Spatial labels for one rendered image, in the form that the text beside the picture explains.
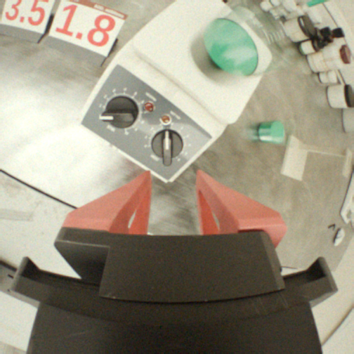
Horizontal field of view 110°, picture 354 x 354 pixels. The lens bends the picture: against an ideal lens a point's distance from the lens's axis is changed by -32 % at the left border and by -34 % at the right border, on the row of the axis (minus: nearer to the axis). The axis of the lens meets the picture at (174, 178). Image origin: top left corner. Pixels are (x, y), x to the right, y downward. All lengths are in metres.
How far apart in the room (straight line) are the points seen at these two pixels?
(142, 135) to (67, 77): 0.12
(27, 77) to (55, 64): 0.04
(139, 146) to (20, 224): 0.20
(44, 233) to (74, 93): 0.19
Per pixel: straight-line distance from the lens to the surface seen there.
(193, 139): 0.19
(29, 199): 0.26
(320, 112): 0.54
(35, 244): 0.29
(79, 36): 0.26
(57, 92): 0.24
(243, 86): 0.19
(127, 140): 0.19
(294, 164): 0.41
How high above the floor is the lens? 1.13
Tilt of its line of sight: 66 degrees down
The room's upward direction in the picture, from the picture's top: 121 degrees clockwise
